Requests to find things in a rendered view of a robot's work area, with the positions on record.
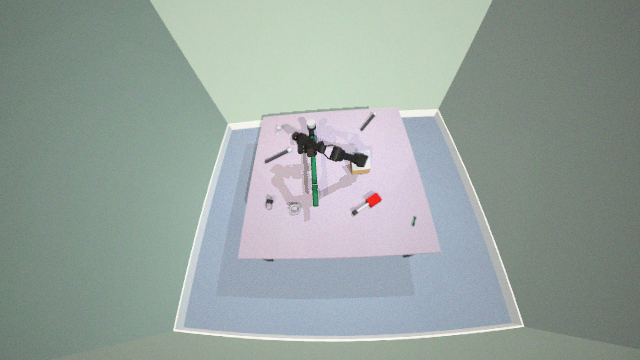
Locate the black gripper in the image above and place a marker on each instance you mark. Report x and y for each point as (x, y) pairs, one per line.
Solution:
(301, 149)

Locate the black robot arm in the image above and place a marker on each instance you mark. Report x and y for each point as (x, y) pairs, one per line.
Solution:
(337, 154)

